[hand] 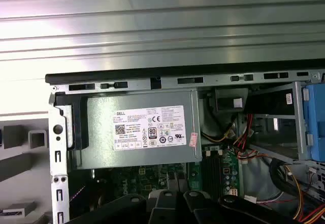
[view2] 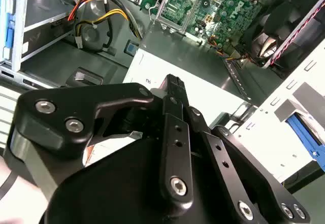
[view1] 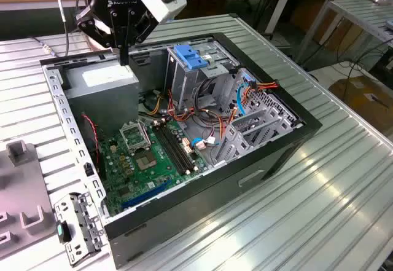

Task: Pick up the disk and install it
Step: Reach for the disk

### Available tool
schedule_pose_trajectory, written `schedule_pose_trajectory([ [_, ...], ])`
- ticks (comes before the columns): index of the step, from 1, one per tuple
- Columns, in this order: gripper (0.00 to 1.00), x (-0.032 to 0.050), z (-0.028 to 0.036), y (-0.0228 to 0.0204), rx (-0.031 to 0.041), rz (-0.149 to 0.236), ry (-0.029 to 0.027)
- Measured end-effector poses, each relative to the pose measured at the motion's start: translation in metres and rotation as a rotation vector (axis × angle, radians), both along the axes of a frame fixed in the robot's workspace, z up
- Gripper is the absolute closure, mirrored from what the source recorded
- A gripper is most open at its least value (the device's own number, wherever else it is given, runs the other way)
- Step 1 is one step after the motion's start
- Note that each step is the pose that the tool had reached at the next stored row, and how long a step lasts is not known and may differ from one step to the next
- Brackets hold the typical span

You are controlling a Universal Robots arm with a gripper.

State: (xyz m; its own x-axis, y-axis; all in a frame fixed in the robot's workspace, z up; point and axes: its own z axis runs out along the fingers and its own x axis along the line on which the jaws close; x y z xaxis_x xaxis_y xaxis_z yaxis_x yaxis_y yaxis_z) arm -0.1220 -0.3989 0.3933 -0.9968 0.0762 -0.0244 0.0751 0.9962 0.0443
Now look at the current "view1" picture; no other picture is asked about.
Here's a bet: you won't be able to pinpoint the CPU socket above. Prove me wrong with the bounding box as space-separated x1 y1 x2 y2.
134 149 159 172

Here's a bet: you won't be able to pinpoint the green motherboard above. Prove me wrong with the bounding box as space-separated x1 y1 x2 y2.
98 119 209 218

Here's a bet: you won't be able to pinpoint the grey metal slot retainer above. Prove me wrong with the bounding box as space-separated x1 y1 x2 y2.
53 190 105 267

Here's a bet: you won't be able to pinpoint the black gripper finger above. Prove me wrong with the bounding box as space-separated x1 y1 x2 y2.
123 7 157 66
76 6 126 66

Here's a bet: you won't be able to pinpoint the black case fan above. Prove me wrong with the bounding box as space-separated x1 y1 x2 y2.
80 114 107 181

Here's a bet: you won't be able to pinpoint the blue plastic drive latch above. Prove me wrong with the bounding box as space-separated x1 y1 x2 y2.
173 44 210 71

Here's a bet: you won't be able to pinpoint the white wire connector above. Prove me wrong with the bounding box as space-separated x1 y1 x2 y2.
196 138 216 151

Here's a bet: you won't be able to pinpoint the wire locking lever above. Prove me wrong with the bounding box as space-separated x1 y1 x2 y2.
138 119 153 151

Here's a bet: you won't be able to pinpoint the RAM slot black latches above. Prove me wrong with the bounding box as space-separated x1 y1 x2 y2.
152 122 187 175
161 120 194 172

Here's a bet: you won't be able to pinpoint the grey parts rack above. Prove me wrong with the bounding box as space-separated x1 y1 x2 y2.
0 140 67 259

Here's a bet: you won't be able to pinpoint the blue data wire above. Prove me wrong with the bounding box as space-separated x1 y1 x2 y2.
190 82 252 149

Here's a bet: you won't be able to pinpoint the black teal latch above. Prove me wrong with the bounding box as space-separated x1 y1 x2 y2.
56 220 73 243

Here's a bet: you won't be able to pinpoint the orange red power wire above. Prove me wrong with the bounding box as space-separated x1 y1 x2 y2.
219 79 281 144

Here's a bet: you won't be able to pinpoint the RAM slot white latches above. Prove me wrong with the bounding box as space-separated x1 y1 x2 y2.
165 119 199 170
156 122 190 174

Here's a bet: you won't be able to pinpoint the yellow orange wire bundle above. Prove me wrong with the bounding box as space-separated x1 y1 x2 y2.
147 94 171 115

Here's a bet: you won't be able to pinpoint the long blue expansion slot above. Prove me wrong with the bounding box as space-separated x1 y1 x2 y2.
121 180 171 212

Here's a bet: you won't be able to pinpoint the thick black cable bundle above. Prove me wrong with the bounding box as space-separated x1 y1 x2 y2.
193 76 224 130

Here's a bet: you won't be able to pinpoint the metal socket cover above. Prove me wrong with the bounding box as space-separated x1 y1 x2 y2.
119 120 152 157

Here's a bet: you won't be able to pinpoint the metal slat side table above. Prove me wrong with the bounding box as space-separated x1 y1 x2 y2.
294 0 393 66

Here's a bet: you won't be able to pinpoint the grey power supply unit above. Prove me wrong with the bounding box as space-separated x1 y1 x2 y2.
63 58 141 136

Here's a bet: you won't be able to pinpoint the grey optical drive cage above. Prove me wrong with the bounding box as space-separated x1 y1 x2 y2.
165 39 241 112

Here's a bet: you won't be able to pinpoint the grey metal disk bay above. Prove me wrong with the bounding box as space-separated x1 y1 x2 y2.
211 67 305 166

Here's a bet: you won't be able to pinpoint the orange red wire bundle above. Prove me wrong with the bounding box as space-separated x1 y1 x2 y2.
167 89 224 130

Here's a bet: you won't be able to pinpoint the large cardboard box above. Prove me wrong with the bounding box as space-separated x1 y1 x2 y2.
328 76 393 130

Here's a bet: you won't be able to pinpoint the grey cable metal connector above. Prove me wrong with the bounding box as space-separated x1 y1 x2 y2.
32 36 59 57

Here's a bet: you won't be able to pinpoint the black open PC case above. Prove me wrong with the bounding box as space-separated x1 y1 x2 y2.
39 32 323 270

